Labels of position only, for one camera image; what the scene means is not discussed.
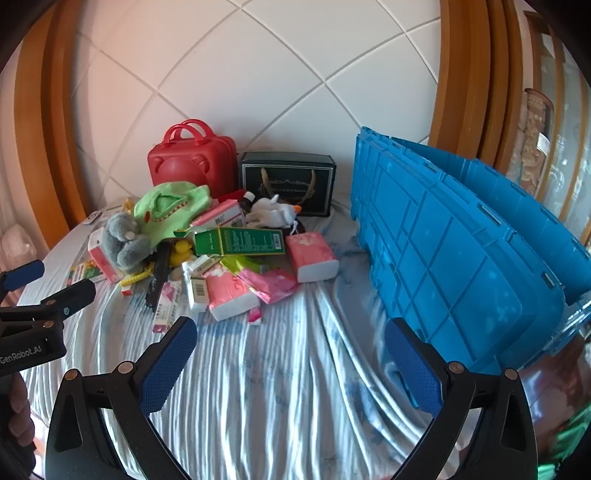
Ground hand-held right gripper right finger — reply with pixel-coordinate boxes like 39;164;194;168
385;318;541;480

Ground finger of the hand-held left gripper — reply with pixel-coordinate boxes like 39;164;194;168
0;279;97;324
0;259;46;292

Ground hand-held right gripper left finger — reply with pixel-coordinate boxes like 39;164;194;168
45;316;199;480

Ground yellow plastic tongs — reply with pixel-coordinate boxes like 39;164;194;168
121;268;153;287

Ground grey koala plush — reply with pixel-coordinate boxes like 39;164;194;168
100;210;155;274

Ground blue plastic crate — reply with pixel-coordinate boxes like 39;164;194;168
349;126;591;376

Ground long green carton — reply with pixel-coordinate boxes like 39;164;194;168
193;226;287;257

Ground desktop with striped cloth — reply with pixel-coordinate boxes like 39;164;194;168
16;198;522;480

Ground person's left hand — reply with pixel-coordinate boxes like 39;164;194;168
7;375;37;467

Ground green card packet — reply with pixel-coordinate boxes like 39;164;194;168
67;263;100;284

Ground pink white striped box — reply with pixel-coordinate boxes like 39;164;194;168
88;228;125;283

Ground pink white long box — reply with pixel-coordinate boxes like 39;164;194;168
152;281;183;334

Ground pink curtain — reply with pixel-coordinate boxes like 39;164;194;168
0;55;70;278

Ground small white barcode box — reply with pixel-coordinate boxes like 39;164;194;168
187;274;209;312

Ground pink tissue pack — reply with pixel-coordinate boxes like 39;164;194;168
285;231;340;283
206;272;262;322
190;199;247;229

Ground black comb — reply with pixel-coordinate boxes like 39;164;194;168
145;244;174;311

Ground white carton red print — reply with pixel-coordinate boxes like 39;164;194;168
181;254;222;278

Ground yellow rubber duck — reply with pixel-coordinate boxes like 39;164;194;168
170;239;194;266

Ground yellow green packet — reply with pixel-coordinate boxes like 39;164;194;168
221;256;266;275

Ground pink sachet packets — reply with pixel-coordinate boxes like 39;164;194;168
240;269;298;304

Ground shiny green cloth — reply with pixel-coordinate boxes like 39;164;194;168
538;406;583;476

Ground white goose plush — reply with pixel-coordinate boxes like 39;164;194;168
245;194;303;230

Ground red bear-shaped case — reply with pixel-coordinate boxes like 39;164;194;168
148;119;237;200

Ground black gift box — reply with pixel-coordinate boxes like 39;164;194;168
239;151;337;217

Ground frosted glass wooden partition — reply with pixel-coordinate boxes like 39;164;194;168
526;18;591;250

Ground rolled patterned carpet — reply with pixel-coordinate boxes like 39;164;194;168
505;88;557;195

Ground wooden door frame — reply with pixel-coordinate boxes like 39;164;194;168
427;0;532;171

